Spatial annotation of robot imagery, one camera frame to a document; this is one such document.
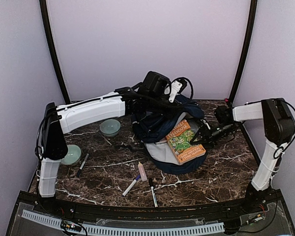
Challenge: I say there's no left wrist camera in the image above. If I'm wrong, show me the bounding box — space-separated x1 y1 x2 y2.
169 77 194 103

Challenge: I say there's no far celadon green bowl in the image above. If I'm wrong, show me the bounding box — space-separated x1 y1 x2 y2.
100 119 121 137

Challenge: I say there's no celadon green bowl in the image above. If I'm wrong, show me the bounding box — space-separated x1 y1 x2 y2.
61 145 82 166
100 119 121 137

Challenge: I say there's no black white marker front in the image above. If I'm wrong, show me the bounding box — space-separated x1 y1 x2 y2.
148 178 158 207

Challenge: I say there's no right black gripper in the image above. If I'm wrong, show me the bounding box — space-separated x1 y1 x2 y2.
191 122 236 149

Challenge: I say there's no left black frame post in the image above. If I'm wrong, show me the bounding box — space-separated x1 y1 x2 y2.
39 0 71 104

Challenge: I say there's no black front rail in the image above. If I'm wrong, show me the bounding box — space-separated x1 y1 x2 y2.
17 190 282 222

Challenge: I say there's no navy blue student backpack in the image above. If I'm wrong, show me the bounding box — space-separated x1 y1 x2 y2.
131 95 207 175

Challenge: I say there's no black marker left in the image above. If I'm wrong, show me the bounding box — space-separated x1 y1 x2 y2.
76 153 89 177

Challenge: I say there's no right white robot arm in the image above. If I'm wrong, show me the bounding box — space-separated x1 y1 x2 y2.
190 98 295 192

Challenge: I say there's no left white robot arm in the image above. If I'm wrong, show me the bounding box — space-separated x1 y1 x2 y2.
34 71 183 214

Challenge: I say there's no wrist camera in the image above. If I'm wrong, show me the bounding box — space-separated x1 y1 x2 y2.
198 119 211 130
169 77 194 103

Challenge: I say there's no right black frame post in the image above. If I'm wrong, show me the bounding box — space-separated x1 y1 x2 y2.
228 0 258 104

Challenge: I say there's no near celadon green bowl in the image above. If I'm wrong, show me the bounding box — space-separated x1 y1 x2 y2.
61 145 82 166

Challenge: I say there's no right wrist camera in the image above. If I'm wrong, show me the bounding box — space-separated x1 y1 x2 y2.
198 119 211 130

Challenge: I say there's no black frame post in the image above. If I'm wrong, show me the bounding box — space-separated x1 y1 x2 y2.
228 0 258 104
39 0 71 104

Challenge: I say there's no blue marker pen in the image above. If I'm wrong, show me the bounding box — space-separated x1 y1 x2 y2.
122 175 141 197

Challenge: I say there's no white slotted cable duct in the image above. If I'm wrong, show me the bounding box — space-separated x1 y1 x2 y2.
21 210 225 236

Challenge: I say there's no orange treehouse book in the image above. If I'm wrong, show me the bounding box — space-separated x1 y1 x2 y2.
166 119 206 165

